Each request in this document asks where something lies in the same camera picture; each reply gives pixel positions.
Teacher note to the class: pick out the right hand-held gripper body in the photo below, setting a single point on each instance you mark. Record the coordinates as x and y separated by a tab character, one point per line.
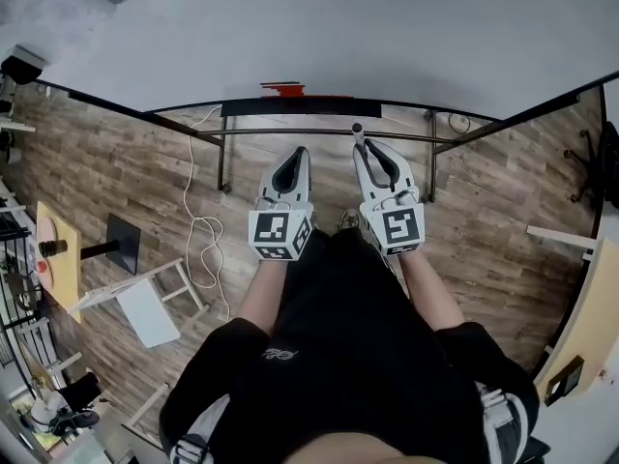
399	227

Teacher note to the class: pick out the white wooden stool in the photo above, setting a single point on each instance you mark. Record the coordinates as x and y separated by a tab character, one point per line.
147	312

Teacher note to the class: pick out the black and white camera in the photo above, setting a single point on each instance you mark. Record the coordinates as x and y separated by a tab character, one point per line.
19	70

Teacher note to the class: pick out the person's right forearm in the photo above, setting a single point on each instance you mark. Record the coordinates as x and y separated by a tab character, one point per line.
430	293

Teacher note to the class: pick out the red whiteboard eraser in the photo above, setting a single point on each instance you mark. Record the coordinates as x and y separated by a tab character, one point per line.
285	90

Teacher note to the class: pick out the black whiteboard tray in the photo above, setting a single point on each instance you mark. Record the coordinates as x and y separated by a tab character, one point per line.
300	109

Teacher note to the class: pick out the large white whiteboard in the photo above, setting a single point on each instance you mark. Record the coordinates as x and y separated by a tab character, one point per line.
314	41

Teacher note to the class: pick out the black swivel chair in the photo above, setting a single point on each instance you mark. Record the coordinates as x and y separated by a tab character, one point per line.
610	157

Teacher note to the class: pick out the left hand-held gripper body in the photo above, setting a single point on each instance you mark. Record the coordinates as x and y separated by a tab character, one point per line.
278	230

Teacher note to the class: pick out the black framed device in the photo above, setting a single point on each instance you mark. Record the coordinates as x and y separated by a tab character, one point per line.
570	380

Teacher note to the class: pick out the black office chair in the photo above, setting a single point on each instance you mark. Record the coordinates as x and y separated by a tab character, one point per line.
79	389

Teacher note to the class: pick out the person's black shirt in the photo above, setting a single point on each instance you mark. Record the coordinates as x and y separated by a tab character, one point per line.
348	346

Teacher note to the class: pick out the black cup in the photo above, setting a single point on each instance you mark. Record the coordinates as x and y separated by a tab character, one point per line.
53	248

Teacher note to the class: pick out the person's left forearm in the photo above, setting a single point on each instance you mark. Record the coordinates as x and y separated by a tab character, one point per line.
261	298

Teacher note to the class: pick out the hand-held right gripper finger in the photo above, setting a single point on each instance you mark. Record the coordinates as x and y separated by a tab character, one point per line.
362	172
399	165

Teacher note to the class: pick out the round wooden pedestal table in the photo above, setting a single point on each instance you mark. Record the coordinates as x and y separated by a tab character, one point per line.
65	240

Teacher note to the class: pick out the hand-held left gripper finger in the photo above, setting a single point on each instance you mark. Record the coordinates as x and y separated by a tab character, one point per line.
305	172
275	182

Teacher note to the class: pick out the grey whiteboard marker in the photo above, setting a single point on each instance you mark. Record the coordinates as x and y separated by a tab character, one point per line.
358	136

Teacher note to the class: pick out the white wooden rail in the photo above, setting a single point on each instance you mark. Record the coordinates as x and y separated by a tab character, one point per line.
556	236

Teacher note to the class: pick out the small red object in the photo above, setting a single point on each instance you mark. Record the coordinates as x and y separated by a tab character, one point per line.
42	267

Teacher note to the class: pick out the black metal whiteboard stand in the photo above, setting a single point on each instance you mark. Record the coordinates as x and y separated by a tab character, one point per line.
314	133

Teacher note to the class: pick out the light wooden table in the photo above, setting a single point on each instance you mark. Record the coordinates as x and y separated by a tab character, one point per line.
595	307

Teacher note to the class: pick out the person's shoe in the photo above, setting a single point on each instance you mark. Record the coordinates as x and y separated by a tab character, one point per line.
348	220

